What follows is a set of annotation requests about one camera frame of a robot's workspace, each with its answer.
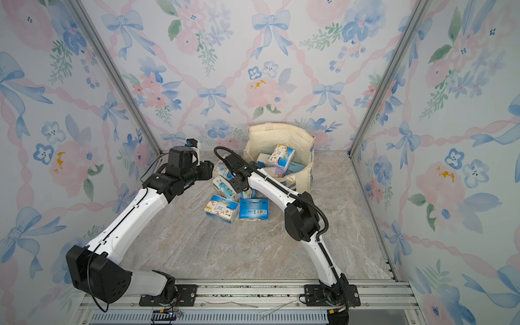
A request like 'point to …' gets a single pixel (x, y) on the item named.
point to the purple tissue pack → (281, 171)
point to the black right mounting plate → (313, 296)
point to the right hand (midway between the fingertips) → (244, 180)
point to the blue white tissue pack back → (250, 193)
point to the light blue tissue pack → (294, 167)
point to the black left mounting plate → (185, 296)
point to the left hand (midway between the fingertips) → (209, 163)
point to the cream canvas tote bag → (265, 137)
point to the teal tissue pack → (225, 187)
